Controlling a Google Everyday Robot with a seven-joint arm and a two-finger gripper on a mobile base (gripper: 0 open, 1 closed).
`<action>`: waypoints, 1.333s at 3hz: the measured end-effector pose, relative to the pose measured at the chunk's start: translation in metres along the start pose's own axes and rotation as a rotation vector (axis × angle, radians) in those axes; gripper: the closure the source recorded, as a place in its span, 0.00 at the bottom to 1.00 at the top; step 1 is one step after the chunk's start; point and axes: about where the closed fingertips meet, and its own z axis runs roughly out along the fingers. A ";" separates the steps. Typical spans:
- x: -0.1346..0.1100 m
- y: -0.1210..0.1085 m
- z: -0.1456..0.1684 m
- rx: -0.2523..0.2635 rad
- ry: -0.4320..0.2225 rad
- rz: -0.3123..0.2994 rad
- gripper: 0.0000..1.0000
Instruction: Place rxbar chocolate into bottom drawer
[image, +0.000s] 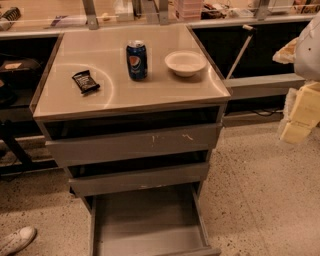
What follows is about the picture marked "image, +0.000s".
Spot black cable on floor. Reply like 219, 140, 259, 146
251, 108, 284, 117

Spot grey open bottom drawer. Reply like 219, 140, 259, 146
89, 184, 221, 256

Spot black bag on shelf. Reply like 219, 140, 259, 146
0, 58, 42, 88

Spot pink stacked containers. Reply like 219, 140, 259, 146
174, 0, 203, 21

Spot black rxbar chocolate wrapper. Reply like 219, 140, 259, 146
72, 70, 100, 94

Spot grey top drawer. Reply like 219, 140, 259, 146
46, 124, 222, 167

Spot white ceramic bowl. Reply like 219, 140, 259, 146
165, 50, 207, 78

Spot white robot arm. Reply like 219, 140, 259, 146
272, 13, 320, 144

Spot blue pepsi can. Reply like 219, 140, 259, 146
126, 40, 148, 80

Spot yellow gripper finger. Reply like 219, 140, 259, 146
279, 82, 320, 144
272, 38, 298, 64

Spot grey drawer cabinet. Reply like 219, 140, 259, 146
29, 23, 232, 201

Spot black comb-like tool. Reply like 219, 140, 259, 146
1, 7, 21, 22

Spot white sneaker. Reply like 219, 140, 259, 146
0, 226, 37, 256

